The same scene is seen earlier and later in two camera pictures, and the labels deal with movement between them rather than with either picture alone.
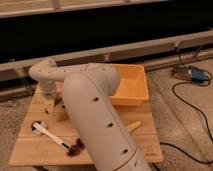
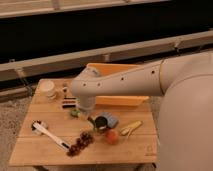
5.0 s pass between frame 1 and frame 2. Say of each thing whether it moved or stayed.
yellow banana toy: stayed
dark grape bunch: stayed
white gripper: moved
